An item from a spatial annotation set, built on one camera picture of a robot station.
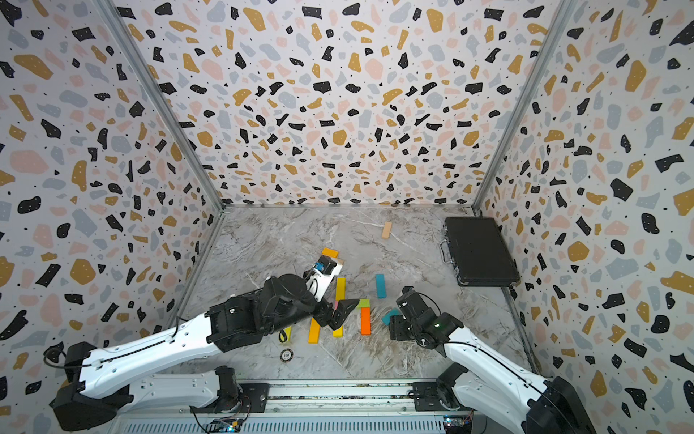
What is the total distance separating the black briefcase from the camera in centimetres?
96

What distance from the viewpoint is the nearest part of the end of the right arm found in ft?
1.91

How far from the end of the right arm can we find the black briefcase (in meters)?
0.34
